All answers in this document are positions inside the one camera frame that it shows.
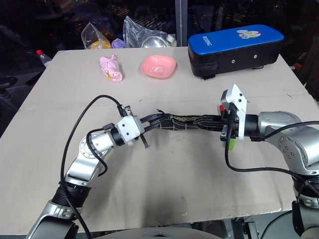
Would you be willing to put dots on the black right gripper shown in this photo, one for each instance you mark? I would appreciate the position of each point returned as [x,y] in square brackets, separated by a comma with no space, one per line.
[231,122]

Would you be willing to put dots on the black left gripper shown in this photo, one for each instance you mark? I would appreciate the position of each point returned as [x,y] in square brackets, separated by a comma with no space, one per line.
[140,127]

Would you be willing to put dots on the black grid pouch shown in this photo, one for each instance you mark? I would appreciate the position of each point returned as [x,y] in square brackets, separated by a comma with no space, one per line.
[184,123]

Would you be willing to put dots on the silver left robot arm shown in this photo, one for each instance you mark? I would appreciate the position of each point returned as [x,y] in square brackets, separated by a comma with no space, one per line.
[79,169]

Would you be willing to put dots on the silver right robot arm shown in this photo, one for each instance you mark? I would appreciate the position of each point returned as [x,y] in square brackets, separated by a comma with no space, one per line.
[299,142]

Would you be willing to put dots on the green highlighter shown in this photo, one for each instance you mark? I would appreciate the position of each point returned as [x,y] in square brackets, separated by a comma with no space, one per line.
[232,145]

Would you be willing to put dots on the brown cardboard table cover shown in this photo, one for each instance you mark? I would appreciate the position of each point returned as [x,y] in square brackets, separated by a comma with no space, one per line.
[174,169]

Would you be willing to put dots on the pink plastic bowl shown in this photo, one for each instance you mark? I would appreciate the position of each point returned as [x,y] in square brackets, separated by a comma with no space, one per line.
[158,67]

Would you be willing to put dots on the blue and black padded box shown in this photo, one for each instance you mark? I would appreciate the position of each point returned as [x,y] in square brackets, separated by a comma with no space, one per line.
[231,52]

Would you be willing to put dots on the clear bag with metal bowl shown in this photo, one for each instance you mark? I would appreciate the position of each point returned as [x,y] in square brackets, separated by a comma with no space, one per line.
[149,37]

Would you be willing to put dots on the purple plastic item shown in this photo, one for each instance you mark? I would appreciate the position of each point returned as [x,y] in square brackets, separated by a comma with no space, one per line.
[117,44]

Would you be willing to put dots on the clear bag with orange contents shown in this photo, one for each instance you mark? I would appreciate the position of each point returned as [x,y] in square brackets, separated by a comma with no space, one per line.
[97,39]

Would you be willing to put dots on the white vertical pole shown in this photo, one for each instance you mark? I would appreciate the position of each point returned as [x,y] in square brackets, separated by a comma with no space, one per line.
[182,22]

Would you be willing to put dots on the clear bottle with red cap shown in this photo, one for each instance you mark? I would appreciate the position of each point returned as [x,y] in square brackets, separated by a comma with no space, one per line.
[44,58]

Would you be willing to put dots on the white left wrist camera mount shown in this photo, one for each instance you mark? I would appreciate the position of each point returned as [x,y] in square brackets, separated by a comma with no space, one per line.
[128,129]

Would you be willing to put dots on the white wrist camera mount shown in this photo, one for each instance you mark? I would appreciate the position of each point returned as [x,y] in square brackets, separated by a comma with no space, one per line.
[128,129]
[238,99]

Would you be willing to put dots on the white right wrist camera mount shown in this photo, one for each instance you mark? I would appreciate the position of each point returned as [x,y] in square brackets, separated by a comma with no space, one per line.
[238,99]

